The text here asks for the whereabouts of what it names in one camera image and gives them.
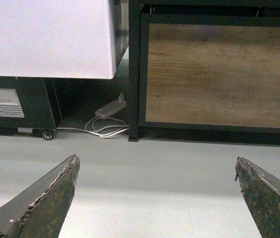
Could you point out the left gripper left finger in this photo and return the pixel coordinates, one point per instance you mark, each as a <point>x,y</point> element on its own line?
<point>40,210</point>

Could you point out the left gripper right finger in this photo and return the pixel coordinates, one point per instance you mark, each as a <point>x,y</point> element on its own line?
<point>261,193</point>

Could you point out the black wood-panel shelf unit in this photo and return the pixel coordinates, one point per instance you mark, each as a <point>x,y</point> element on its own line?
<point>205,70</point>

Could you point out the white power strip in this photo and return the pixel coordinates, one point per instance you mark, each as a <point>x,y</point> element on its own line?
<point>112,107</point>

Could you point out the white chest freezer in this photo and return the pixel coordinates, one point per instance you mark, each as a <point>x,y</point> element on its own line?
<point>48,50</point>

